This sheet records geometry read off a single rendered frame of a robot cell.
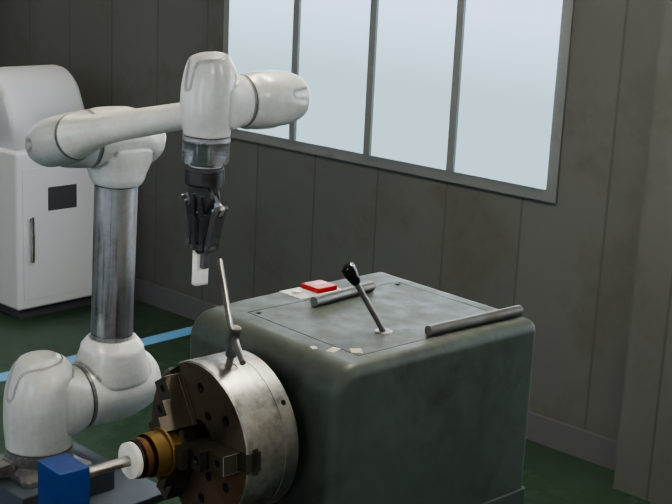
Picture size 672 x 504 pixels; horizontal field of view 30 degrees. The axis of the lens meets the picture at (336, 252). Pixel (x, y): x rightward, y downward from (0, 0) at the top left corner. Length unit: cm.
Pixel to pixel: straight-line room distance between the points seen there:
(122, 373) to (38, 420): 23
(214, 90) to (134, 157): 59
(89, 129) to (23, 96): 413
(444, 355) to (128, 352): 83
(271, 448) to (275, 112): 64
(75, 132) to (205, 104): 45
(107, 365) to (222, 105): 89
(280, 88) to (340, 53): 342
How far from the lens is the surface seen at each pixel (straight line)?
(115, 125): 261
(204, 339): 265
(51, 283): 689
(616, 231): 505
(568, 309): 523
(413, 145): 558
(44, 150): 278
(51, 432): 295
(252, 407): 235
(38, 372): 292
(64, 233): 687
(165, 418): 241
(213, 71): 232
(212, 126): 234
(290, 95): 244
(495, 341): 265
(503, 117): 527
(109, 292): 297
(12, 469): 300
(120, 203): 291
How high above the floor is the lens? 203
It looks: 14 degrees down
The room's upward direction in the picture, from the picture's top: 3 degrees clockwise
